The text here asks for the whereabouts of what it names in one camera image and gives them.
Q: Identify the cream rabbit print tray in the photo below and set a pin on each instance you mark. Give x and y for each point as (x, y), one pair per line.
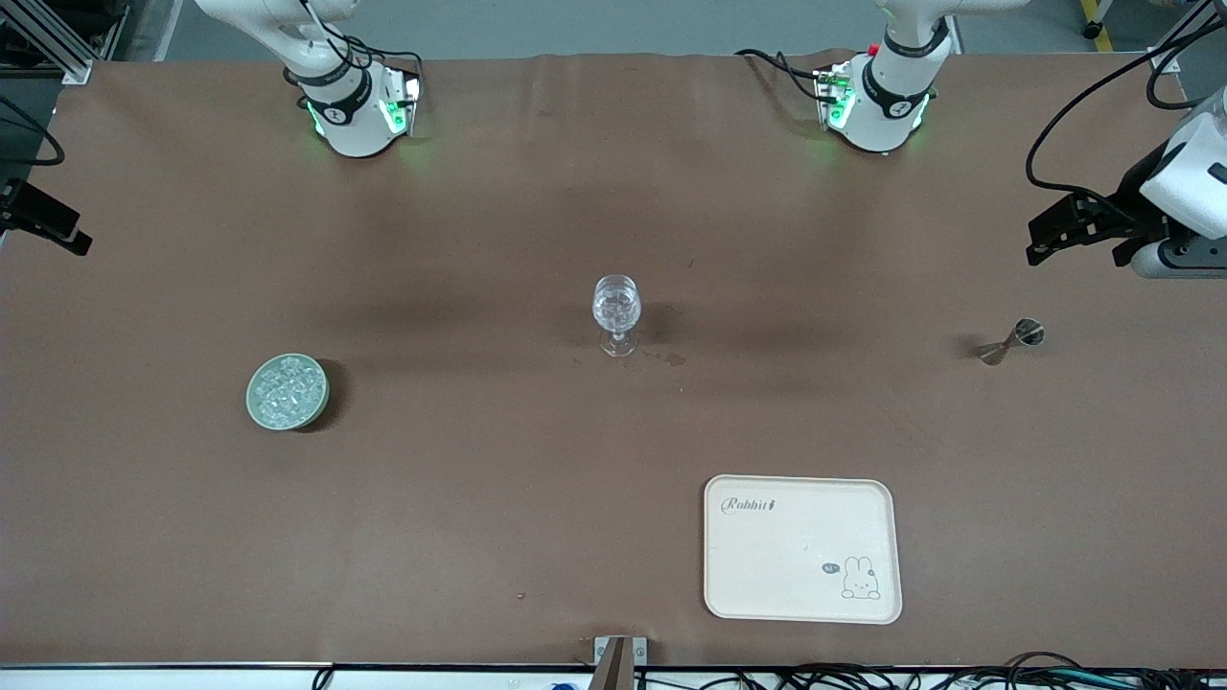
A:
(786, 537)

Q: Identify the clear ice cubes heap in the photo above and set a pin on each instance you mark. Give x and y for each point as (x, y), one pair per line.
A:
(288, 391)

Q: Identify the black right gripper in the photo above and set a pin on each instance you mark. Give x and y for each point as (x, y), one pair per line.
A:
(29, 212)

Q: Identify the grey metal camera mount bracket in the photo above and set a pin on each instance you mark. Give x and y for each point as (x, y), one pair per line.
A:
(619, 652)

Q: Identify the pale green round bowl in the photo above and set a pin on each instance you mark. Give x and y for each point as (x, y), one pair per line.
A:
(257, 410)

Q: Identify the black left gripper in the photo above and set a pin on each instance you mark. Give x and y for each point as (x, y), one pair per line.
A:
(1129, 201)

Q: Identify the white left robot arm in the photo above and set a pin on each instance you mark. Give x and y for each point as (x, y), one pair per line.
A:
(887, 105)

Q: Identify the aluminium frame profile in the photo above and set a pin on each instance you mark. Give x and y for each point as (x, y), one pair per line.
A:
(57, 43)
(1165, 59)

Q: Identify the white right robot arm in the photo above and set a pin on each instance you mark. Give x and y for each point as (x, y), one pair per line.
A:
(355, 125)

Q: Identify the clear stemmed wine glass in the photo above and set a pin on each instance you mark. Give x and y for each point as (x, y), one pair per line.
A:
(616, 302)

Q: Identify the brown table cover mat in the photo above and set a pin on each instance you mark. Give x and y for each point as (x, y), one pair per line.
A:
(479, 498)

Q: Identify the black caster wheel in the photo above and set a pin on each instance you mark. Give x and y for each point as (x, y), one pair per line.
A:
(1093, 30)

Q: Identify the steel double jigger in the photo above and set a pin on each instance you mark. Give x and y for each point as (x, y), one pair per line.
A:
(1030, 333)

